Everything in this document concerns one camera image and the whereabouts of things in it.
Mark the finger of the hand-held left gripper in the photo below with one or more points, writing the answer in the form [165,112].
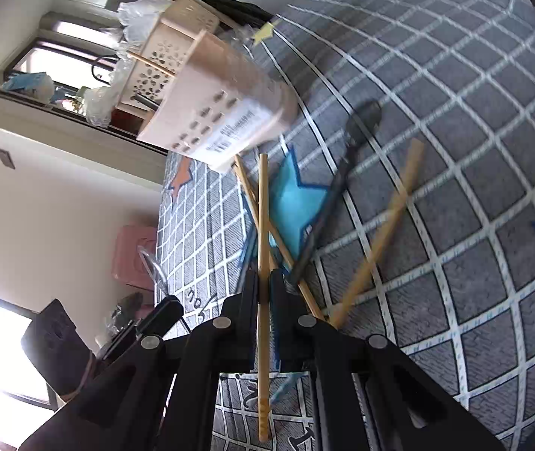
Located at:
[154,319]

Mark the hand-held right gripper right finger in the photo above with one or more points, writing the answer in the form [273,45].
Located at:
[277,300]

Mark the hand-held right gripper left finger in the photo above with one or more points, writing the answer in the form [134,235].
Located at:
[250,300]

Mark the metal spoon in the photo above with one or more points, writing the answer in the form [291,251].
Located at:
[250,251]

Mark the wooden chopstick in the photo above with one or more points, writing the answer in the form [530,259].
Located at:
[248,188]
[152,63]
[263,225]
[389,216]

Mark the dark spoon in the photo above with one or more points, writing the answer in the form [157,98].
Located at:
[338,183]
[144,102]

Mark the beige utensil holder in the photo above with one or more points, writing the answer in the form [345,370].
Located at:
[220,103]

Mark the pink storage box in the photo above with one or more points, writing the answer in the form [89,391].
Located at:
[131,258]

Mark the clear plastic bag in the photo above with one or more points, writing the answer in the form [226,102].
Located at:
[143,16]
[100,101]

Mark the blue tissue pack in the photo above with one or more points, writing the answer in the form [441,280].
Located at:
[27,84]

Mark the beige cut-out pattern chair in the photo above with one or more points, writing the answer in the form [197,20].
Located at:
[173,42]

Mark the grey checked star tablecloth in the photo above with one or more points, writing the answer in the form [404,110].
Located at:
[436,80]

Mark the black bag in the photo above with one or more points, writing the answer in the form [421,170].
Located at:
[239,9]

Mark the grey wall switch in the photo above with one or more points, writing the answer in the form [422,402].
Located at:
[5,158]

